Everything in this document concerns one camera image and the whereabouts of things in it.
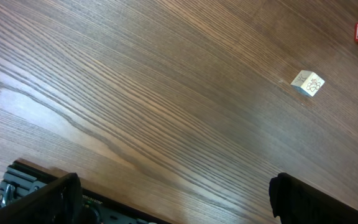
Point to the blue-edged paw block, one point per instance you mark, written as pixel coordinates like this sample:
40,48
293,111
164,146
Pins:
307,83

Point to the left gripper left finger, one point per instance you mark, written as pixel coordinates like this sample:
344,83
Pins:
58,202

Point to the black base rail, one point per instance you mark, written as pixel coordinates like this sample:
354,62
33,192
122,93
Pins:
20,180

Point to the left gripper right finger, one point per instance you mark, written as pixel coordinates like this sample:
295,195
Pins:
295,202

